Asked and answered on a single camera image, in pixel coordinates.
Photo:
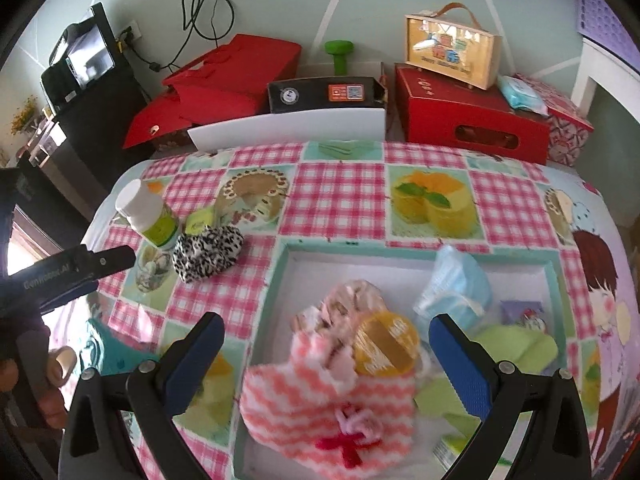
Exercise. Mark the light green cloth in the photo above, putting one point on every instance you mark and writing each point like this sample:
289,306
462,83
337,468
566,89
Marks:
505,347

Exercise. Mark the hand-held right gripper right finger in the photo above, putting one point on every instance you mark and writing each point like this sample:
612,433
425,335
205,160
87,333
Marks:
462,365

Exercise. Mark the yellow suitcase shaped box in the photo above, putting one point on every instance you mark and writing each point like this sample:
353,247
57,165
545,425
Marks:
450,50

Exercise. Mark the purple plastic basket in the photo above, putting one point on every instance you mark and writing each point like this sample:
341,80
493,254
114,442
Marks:
602,10

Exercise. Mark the person's left hand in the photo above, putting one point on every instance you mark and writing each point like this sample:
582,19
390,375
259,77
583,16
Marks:
62,362

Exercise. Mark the red pink hair ornament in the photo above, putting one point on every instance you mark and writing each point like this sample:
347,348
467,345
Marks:
345,442

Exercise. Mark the white side table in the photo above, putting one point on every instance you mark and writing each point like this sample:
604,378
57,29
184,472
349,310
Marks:
595,70

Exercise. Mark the black monitor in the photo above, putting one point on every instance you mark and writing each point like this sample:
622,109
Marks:
85,55

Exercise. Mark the teal cardboard tray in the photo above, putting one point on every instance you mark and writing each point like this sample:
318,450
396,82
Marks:
310,270

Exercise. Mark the red patterned tissue box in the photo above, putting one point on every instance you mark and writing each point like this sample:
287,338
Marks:
570,132

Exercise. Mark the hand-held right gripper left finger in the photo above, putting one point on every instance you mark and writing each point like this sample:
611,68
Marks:
195,360

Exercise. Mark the white chair back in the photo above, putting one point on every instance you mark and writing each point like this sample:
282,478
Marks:
300,125

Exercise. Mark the teal plastic storage box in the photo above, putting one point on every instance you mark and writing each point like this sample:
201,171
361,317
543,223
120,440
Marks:
107,350

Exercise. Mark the pink white striped fuzzy sock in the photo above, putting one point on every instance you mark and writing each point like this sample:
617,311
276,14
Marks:
280,400

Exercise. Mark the green tissue packet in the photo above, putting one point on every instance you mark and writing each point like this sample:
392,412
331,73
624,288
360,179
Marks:
200,220

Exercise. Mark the purple tissue packet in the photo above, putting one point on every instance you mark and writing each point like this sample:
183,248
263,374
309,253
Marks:
520,312

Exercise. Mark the dark floral box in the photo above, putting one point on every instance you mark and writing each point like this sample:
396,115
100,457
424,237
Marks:
170,142

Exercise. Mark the black white spotted scrunchie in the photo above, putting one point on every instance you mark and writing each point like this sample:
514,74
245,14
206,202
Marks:
205,255

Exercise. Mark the blue face mask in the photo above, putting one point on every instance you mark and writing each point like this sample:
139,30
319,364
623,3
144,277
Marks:
455,280

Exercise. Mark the green dumbbell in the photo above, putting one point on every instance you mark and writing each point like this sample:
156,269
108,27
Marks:
339,52

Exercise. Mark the white wall socket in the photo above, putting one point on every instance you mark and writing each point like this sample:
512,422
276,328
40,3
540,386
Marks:
132,30

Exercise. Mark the black cabinet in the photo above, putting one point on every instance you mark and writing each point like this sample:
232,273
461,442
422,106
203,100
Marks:
100,135

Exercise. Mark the wet wipes pack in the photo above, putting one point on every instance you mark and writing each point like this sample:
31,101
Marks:
522,92

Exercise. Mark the yellow flowers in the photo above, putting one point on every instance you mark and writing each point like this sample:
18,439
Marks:
24,115

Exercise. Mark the large red gift box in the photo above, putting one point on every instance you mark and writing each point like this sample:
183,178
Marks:
235,65

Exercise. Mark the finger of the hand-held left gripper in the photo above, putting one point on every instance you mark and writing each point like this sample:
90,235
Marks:
70,296
112,260

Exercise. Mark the white pill bottle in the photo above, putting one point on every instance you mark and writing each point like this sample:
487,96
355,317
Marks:
155,225

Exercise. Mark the pink checked printed tablecloth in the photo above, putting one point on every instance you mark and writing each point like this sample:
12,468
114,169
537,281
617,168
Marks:
340,190

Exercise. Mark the black box with orange label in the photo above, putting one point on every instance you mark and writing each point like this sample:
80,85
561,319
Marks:
310,95

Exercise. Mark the yellow heart shaped container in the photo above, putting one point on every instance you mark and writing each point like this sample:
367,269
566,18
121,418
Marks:
385,342

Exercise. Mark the white green packet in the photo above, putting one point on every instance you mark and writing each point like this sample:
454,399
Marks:
450,452

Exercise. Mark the red box with window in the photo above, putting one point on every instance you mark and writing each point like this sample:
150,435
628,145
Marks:
440,110

